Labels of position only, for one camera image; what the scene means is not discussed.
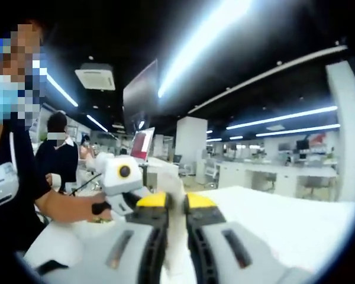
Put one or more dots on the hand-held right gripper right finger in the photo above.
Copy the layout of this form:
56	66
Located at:
207	236

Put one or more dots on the person's left hand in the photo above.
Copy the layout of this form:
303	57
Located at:
100	208

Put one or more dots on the white office counter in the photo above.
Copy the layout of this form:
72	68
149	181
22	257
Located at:
254	174

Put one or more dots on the ceiling air conditioner vent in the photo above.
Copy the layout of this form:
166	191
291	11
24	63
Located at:
94	76

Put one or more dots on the operator in dark shirt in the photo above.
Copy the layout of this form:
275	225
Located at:
17	219

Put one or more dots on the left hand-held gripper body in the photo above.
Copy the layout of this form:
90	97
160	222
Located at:
118	180

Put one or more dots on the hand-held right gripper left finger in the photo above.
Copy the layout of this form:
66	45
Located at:
154	236

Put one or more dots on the dark hanging ceiling panel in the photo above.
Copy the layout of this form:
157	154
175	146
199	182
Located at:
140	94

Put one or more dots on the small white skincare bottle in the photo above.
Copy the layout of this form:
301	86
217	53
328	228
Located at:
176	236

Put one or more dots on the ceiling light strip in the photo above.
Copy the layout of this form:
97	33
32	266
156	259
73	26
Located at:
298	130
204	44
62	90
97	123
284	117

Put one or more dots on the white office chair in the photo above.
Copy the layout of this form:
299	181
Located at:
212	171

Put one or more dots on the white chest device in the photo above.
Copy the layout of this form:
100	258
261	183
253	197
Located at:
1	186

